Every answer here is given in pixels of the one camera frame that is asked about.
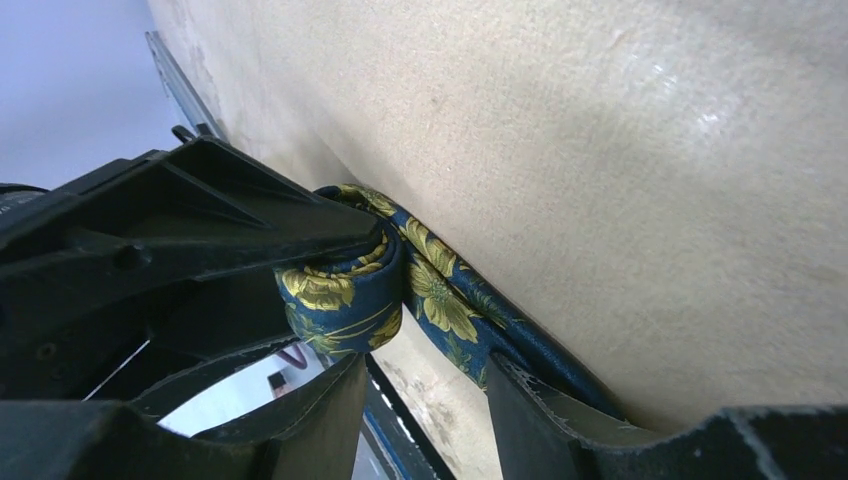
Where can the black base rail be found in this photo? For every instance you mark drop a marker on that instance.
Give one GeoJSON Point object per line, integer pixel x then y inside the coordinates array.
{"type": "Point", "coordinates": [394, 436]}

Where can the blue floral tie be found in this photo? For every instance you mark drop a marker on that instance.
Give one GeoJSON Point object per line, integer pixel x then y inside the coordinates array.
{"type": "Point", "coordinates": [354, 303]}

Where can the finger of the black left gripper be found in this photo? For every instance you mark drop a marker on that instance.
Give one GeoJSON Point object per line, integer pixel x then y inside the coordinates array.
{"type": "Point", "coordinates": [149, 280]}

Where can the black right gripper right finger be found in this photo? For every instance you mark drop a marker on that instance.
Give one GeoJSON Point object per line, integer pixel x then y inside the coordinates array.
{"type": "Point", "coordinates": [543, 433]}

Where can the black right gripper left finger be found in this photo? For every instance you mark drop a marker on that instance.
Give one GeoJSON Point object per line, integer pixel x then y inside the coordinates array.
{"type": "Point", "coordinates": [310, 433]}

